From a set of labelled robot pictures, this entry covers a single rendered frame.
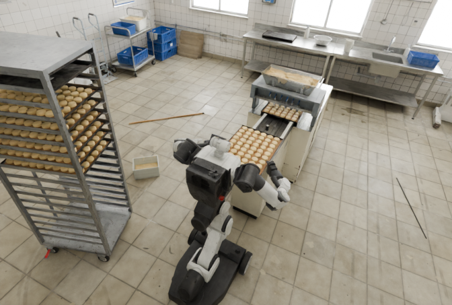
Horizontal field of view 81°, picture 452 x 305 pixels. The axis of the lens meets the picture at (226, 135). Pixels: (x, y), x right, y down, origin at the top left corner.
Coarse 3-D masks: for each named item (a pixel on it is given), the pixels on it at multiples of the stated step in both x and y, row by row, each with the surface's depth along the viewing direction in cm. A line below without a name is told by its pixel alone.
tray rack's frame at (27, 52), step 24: (0, 48) 149; (24, 48) 152; (48, 48) 154; (72, 48) 156; (24, 72) 132; (48, 72) 135; (0, 168) 183; (24, 216) 211; (72, 216) 257; (120, 216) 261; (48, 240) 236; (72, 240) 238; (96, 240) 239
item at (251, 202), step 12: (264, 132) 270; (276, 132) 272; (288, 144) 293; (276, 156) 249; (240, 192) 270; (252, 192) 262; (240, 204) 280; (252, 204) 271; (264, 204) 284; (252, 216) 286
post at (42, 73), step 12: (48, 84) 136; (48, 96) 139; (60, 108) 146; (60, 120) 147; (60, 132) 153; (72, 144) 160; (72, 156) 163; (84, 180) 178; (84, 192) 183; (96, 216) 200; (108, 252) 228
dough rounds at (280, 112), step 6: (270, 102) 304; (264, 108) 296; (270, 108) 297; (276, 108) 295; (282, 108) 294; (288, 108) 295; (276, 114) 285; (282, 114) 284; (288, 114) 285; (294, 114) 290; (300, 114) 290; (294, 120) 278
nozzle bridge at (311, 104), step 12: (252, 84) 280; (264, 84) 281; (252, 96) 288; (264, 96) 288; (300, 96) 264; (312, 96) 266; (324, 96) 279; (300, 108) 272; (312, 108) 271; (312, 120) 280
